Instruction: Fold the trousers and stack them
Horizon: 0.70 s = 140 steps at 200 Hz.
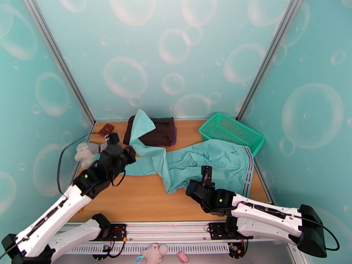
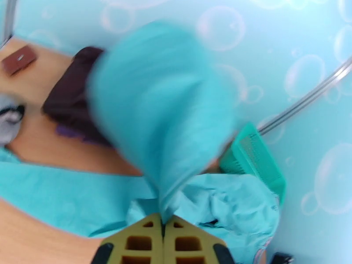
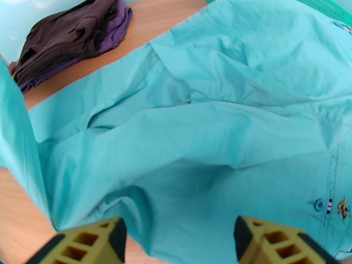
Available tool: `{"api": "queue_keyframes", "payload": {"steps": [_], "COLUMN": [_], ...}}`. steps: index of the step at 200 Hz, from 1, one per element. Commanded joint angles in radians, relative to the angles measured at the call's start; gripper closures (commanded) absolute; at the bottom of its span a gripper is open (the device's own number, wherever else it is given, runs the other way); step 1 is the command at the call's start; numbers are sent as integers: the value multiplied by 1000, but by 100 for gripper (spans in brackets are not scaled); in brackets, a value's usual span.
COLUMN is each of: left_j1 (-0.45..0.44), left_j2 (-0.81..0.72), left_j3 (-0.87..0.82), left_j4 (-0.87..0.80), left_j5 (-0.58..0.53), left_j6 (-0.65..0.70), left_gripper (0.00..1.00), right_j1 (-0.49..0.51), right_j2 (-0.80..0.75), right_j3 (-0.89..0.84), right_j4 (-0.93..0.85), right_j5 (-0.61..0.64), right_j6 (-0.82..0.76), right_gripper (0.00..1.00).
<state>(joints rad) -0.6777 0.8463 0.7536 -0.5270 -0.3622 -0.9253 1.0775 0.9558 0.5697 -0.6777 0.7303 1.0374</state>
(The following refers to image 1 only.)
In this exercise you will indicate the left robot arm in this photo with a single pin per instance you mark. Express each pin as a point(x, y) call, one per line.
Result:
point(55, 211)

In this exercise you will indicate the aluminium mounting rail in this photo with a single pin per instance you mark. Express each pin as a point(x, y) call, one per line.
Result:
point(170, 230)

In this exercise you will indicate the base red black wiring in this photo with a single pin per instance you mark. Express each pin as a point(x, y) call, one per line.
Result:
point(121, 245)
point(239, 249)

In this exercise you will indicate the aluminium corner post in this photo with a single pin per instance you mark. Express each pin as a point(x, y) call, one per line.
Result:
point(60, 59)
point(269, 57)

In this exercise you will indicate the right base red black wiring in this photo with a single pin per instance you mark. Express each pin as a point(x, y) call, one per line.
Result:
point(239, 249)

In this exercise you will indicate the dark brown folded trousers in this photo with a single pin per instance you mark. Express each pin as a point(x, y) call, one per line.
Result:
point(162, 132)

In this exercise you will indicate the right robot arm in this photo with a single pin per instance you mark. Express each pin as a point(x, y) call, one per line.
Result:
point(264, 216)

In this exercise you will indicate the left base red black wiring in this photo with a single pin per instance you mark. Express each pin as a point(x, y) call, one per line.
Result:
point(121, 245)

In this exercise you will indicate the teal trousers with striped waistband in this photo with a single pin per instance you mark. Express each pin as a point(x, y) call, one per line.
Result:
point(192, 164)

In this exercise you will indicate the pink plush mouse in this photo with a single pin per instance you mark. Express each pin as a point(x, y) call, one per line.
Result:
point(152, 253)

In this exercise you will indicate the brown leather key case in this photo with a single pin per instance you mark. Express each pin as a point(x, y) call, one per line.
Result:
point(105, 129)

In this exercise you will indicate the aluminium table edge rail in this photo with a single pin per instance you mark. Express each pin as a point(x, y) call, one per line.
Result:
point(82, 153)
point(264, 179)

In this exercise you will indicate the purple folded garment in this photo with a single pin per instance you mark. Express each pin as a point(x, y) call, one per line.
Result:
point(173, 138)

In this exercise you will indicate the green plastic basket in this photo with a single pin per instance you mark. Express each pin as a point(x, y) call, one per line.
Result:
point(231, 131)

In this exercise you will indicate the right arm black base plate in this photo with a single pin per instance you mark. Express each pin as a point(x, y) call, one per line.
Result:
point(217, 230)

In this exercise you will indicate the small pink plush toy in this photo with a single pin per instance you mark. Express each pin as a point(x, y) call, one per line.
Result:
point(182, 257)

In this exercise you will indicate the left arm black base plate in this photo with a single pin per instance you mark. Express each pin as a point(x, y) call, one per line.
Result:
point(118, 233)

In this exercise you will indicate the grey white plush dog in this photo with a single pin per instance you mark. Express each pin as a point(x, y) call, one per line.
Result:
point(86, 153)

